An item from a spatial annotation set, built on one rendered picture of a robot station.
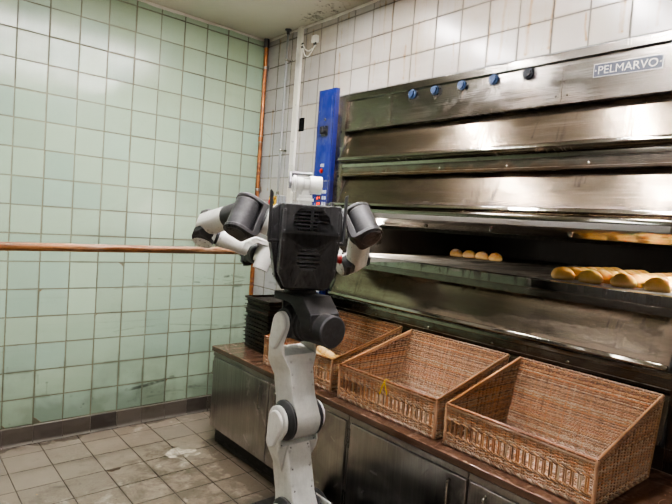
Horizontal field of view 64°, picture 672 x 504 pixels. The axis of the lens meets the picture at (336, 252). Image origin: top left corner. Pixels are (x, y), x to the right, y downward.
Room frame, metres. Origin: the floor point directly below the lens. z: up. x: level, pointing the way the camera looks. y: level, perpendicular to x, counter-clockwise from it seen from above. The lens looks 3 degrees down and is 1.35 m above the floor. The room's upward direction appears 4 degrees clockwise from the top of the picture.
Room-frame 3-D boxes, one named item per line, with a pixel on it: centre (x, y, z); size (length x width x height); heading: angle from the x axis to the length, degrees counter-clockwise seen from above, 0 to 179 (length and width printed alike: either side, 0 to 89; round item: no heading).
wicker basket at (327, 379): (2.77, -0.01, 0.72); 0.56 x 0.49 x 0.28; 42
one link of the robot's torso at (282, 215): (1.94, 0.12, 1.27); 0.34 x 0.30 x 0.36; 101
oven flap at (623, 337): (2.50, -0.59, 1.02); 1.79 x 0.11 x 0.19; 41
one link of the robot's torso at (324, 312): (1.92, 0.08, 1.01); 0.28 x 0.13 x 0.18; 40
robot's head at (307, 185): (2.00, 0.12, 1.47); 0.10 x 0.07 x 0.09; 101
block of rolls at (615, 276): (2.35, -1.31, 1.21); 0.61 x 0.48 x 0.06; 131
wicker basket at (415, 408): (2.30, -0.41, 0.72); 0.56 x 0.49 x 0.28; 41
